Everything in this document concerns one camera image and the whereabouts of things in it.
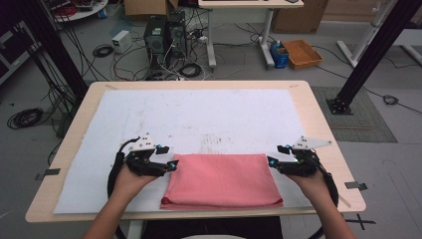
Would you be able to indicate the white table mat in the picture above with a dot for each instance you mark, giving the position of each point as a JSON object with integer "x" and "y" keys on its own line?
{"x": 166, "y": 113}

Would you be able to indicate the blue box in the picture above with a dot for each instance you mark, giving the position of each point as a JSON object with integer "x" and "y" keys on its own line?
{"x": 279, "y": 54}

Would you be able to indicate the thin wooden stick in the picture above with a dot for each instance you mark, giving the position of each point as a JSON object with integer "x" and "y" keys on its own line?
{"x": 345, "y": 201}

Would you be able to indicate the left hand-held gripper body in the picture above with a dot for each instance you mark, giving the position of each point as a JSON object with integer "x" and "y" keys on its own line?
{"x": 142, "y": 162}

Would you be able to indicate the person's left hand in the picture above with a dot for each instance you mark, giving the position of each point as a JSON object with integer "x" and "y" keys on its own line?
{"x": 132, "y": 184}

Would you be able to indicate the black tape strip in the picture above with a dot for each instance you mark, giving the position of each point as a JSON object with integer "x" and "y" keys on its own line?
{"x": 355, "y": 186}
{"x": 49, "y": 172}

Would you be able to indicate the round white table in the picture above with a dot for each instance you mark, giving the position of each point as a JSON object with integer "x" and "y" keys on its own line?
{"x": 83, "y": 11}

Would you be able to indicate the white table leg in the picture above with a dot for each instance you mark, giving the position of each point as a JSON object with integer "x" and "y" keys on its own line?
{"x": 135, "y": 229}

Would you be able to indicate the white desk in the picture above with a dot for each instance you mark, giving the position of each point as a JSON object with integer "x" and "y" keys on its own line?
{"x": 249, "y": 4}

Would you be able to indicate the black metal post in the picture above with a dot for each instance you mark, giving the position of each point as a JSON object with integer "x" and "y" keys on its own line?
{"x": 371, "y": 56}
{"x": 53, "y": 46}

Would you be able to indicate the person's right hand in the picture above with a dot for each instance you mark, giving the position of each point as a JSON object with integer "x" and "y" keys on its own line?
{"x": 308, "y": 186}

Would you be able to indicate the white power supply box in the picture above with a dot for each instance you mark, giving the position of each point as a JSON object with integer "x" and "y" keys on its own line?
{"x": 121, "y": 41}

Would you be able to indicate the grey floor mat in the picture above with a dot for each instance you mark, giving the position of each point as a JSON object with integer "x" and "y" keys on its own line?
{"x": 361, "y": 122}

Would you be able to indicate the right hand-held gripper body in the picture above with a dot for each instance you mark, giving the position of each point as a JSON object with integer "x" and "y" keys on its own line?
{"x": 300, "y": 162}

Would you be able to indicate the pink tank top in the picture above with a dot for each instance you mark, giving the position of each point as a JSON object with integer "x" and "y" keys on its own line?
{"x": 222, "y": 181}

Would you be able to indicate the white metal stand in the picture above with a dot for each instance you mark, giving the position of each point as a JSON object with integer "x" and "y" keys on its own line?
{"x": 368, "y": 30}

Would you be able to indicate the large cardboard box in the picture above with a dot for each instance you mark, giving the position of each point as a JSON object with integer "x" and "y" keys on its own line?
{"x": 298, "y": 15}

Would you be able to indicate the person's dark clothing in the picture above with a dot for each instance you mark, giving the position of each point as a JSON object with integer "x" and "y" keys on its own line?
{"x": 212, "y": 227}

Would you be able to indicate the black computer tower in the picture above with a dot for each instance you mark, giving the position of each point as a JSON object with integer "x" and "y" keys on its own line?
{"x": 155, "y": 40}
{"x": 177, "y": 33}

